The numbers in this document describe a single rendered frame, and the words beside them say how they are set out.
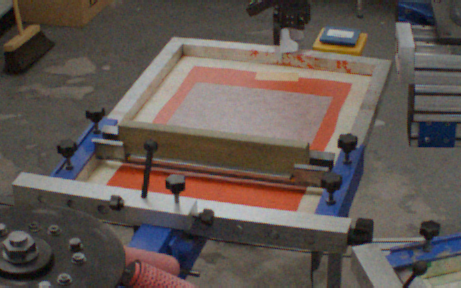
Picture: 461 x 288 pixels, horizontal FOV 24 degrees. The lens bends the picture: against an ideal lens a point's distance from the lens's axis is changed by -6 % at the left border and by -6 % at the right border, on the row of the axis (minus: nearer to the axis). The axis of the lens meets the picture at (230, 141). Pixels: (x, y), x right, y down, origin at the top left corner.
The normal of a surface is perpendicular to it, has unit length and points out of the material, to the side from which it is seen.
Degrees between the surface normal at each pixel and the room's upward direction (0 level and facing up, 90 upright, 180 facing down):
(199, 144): 90
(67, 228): 0
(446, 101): 90
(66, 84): 0
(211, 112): 0
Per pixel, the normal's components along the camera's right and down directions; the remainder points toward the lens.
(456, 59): -0.07, 0.48
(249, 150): -0.29, 0.47
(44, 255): -0.03, -0.88
